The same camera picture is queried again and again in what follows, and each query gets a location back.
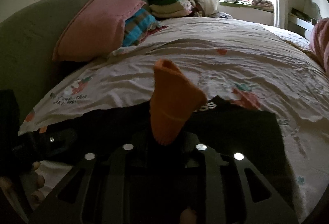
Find white bedside desk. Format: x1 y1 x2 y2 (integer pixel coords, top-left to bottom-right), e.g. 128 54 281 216
288 8 318 40

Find white strawberry print bed sheet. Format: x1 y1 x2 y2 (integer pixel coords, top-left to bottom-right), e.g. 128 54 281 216
20 17 328 221

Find grey-green padded headboard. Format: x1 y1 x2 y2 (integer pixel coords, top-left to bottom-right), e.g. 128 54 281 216
1 0 146 122

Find person's left hand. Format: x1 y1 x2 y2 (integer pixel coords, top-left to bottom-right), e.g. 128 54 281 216
1 162 45 212

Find stack of folded clothes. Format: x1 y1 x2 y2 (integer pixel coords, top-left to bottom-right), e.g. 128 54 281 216
147 0 205 20

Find pink pillow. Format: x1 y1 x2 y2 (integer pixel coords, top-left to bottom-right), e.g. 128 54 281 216
52 0 146 62

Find black garment with white lettering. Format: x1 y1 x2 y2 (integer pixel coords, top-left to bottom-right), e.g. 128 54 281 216
19 96 291 210

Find blue plaid pillow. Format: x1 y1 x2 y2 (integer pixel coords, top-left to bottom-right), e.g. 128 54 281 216
122 8 161 47

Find pink crumpled blanket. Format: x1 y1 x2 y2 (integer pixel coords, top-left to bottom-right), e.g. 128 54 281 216
309 18 329 75

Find orange sock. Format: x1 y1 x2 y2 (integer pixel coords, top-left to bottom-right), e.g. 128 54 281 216
150 59 207 145

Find clothes on window sill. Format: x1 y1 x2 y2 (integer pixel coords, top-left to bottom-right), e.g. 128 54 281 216
222 0 274 11

